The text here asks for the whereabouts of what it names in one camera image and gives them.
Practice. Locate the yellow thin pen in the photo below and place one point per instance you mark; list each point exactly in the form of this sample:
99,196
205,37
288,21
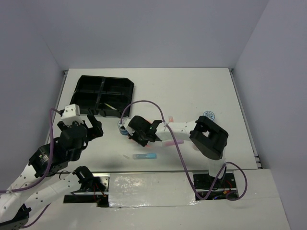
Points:
109,106

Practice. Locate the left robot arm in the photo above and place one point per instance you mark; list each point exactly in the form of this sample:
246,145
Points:
24,197

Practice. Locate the silver foil plate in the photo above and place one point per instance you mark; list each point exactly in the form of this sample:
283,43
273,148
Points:
161,189

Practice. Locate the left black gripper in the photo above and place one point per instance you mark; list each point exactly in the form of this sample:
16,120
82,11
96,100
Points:
97,131

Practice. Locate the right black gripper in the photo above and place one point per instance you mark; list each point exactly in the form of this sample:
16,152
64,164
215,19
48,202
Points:
133,136

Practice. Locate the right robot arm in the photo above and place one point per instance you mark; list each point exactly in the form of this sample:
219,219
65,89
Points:
209,138

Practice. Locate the black four-compartment tray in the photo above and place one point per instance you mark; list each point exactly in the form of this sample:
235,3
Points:
92,92

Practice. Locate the blue round tape tin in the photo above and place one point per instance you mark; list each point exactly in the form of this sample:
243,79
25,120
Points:
122,129
209,114

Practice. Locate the purple pink highlighter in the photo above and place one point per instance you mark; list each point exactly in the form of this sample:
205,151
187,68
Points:
172,142

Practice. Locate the blue highlighter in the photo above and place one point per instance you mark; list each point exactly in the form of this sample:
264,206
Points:
146,156

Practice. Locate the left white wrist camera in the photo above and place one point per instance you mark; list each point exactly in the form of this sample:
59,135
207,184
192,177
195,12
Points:
71,114

